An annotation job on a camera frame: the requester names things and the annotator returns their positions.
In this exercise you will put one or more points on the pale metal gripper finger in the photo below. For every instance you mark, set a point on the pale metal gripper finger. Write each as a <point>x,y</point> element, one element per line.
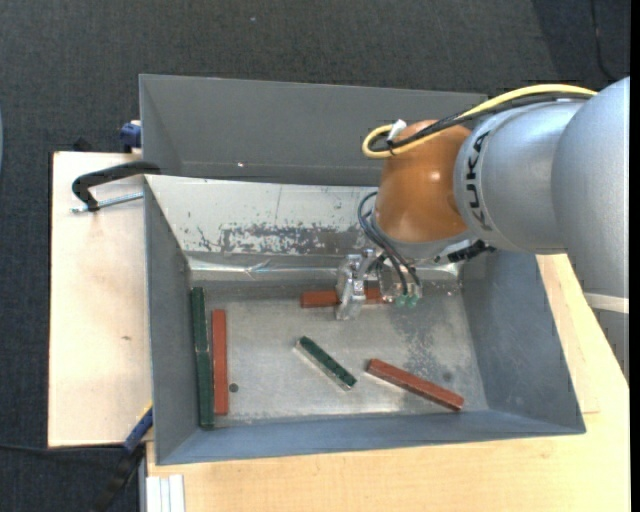
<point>347,309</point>
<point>358,291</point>

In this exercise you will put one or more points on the red-brown flat block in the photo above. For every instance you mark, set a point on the red-brown flat block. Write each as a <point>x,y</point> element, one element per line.
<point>319,298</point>
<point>220,360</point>
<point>415,385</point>

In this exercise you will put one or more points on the dark green flat block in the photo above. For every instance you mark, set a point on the dark green flat block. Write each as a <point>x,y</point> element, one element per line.
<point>205,390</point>
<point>327,361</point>
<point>198,317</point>

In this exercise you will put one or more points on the grey metal bin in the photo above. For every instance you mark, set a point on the grey metal bin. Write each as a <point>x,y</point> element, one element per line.
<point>310,125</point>

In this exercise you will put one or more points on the pale wood board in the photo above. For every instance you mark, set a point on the pale wood board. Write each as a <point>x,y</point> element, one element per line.
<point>97,310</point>

